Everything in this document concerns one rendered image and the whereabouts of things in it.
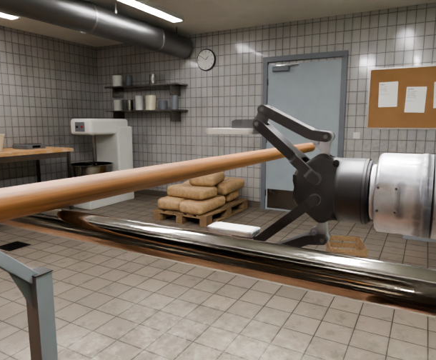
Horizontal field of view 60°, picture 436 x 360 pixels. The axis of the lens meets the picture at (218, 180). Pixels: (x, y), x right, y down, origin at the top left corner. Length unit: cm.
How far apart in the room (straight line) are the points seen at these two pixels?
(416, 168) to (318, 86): 485
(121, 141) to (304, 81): 292
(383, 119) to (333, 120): 60
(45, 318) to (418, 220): 76
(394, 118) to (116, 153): 400
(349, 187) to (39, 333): 72
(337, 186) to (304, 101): 487
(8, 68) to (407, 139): 547
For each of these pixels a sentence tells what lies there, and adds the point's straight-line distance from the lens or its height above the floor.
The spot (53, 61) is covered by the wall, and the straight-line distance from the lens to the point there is 682.
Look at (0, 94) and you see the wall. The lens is 624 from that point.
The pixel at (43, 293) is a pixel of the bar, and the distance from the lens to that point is 91.
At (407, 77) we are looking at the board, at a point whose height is 179.
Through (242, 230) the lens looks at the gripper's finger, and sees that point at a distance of 51.
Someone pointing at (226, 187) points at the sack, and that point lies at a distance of 507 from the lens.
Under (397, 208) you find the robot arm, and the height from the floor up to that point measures 118.
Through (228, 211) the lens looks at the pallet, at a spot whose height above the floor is 9.
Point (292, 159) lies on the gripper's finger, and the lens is 46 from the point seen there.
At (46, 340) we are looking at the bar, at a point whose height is 80.
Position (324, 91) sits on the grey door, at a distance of 523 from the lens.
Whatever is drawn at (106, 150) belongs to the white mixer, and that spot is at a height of 82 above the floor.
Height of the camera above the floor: 127
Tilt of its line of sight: 9 degrees down
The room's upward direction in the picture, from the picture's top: straight up
